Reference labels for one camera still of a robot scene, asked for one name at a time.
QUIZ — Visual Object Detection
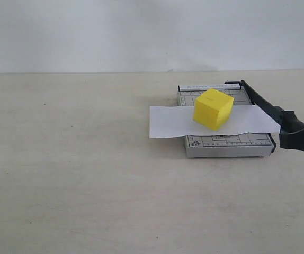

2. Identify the white paper strip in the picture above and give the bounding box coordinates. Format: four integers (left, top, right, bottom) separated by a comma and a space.
149, 105, 280, 139

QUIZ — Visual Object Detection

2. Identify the yellow foam cube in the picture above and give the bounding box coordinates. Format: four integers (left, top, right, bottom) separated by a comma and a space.
193, 88, 234, 131

